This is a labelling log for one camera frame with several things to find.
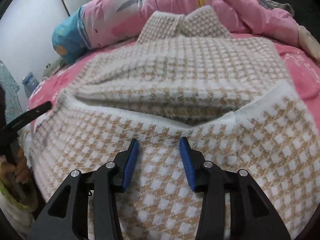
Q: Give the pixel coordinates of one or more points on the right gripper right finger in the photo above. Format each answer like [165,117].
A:
[253,216]

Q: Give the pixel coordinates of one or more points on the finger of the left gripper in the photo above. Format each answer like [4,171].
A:
[11,130]

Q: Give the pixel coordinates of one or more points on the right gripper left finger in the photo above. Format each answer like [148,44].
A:
[65,216]

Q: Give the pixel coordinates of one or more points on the beige white houndstooth knit sweater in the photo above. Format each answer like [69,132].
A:
[186,76]

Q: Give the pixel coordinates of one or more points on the person's left hand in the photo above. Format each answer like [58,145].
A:
[20,170]

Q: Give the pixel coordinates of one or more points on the teal patterned floor mat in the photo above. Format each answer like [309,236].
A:
[10,86]

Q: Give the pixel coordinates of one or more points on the blue capped water bottle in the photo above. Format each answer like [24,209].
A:
[30,82]

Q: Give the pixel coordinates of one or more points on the pink floral fleece bed blanket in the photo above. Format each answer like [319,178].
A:
[304,72]

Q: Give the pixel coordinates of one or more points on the pale pink fuzzy garment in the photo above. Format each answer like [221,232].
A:
[309,43]

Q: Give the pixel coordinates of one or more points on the grey floral garment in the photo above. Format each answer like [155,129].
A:
[269,4]

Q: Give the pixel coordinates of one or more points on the black headboard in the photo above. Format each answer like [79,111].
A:
[306,12]

